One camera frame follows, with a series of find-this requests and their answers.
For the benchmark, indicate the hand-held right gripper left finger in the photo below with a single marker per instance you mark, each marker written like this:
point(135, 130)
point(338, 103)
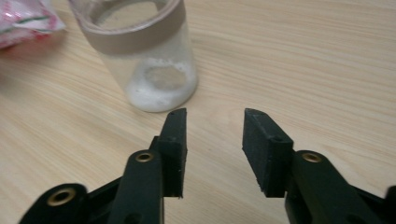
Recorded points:
point(174, 149)

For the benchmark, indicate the clear glass cup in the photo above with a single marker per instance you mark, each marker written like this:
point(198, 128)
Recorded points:
point(149, 40)

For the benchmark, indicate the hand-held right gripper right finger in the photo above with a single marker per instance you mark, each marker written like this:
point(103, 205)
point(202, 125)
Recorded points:
point(264, 149)

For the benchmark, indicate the pink plastic packet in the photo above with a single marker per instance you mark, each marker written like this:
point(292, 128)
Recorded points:
point(25, 18)

